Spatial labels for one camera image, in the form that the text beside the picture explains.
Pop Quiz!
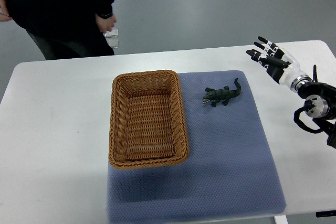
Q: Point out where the person in black clothes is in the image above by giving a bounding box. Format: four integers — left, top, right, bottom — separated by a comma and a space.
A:
1, 0, 117, 60

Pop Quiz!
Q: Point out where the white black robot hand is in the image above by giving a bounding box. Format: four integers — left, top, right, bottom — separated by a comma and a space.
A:
246, 36, 312, 93

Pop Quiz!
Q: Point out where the blue textured mat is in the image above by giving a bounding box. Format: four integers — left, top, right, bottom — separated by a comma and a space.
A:
107, 70, 286, 223

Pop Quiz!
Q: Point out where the black table control panel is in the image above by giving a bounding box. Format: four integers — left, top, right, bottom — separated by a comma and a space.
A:
316, 210, 336, 218

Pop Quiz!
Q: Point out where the dark toy crocodile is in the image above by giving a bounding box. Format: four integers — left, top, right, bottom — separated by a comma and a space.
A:
202, 78, 242, 107

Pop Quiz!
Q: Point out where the white table leg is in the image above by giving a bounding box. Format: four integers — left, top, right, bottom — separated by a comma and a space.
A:
274, 215, 288, 224

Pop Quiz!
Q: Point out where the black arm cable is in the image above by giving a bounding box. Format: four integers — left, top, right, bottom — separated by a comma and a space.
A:
293, 100, 328, 134

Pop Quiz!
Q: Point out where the brown wicker basket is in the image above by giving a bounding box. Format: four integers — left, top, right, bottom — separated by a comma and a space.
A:
108, 70, 190, 169

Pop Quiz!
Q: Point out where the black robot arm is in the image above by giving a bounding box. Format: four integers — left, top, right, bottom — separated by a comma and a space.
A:
294, 65, 335, 148

